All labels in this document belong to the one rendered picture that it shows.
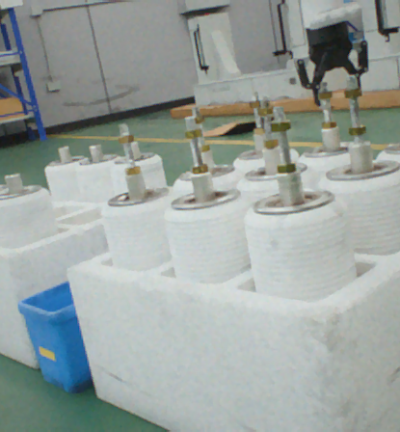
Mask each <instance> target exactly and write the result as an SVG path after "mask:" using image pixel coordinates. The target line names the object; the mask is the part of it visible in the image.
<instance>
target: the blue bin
mask: <svg viewBox="0 0 400 432"><path fill-rule="evenodd" d="M71 293H72V290H71V286H70V282H69V281H67V282H62V283H58V284H56V285H54V286H52V287H50V288H47V289H46V290H43V291H41V292H38V293H36V294H35V295H32V296H30V297H27V298H25V299H23V300H21V301H19V302H18V303H17V307H18V310H19V312H20V314H22V315H23V316H24V319H25V321H26V324H27V327H28V330H29V333H30V338H31V341H32V343H33V347H34V350H35V353H36V355H37V358H38V361H39V364H40V369H41V372H42V374H43V378H44V381H46V382H48V383H50V384H52V385H54V386H56V387H58V388H60V389H62V390H65V391H67V392H70V393H79V392H82V391H83V390H85V389H87V388H89V387H91V386H94V381H93V375H92V371H91V367H90V364H89V360H88V356H87V352H86V348H85V341H84V338H83V334H82V331H81V327H80V323H79V319H78V315H77V312H76V308H75V305H74V301H73V298H72V294H71Z"/></svg>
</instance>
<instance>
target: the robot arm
mask: <svg viewBox="0 0 400 432"><path fill-rule="evenodd" d="M301 4H302V15H303V20H304V24H305V29H306V34H307V43H308V48H309V51H308V54H307V55H306V56H303V57H301V58H295V59H294V65H295V68H296V71H297V74H298V76H299V79H300V82H301V85H302V87H303V88H304V89H306V90H312V92H313V97H314V102H315V105H316V106H318V107H319V108H321V109H323V108H324V105H323V100H319V99H318V93H322V92H321V88H320V86H321V85H320V83H321V82H323V78H324V77H325V74H326V71H329V70H333V69H335V68H345V69H346V70H347V73H348V74H349V75H356V76H355V77H356V80H357V81H356V82H357V84H356V85H357V87H361V83H360V77H361V76H362V75H363V74H364V73H366V72H367V71H368V57H367V55H368V42H367V40H358V41H354V42H351V40H350V38H349V31H348V26H347V20H348V19H352V18H354V17H358V16H361V12H360V7H359V6H358V5H354V6H351V7H347V8H344V4H343V0H301ZM352 48H354V50H355V51H356V52H358V67H357V68H355V66H354V65H353V63H352V62H351V61H350V60H349V58H348V57H349V54H350V52H351V49H352ZM309 60H311V62H312V63H313V64H314V65H315V67H314V71H313V77H312V80H311V82H309V77H308V74H307V67H308V61H309ZM317 69H318V70H317Z"/></svg>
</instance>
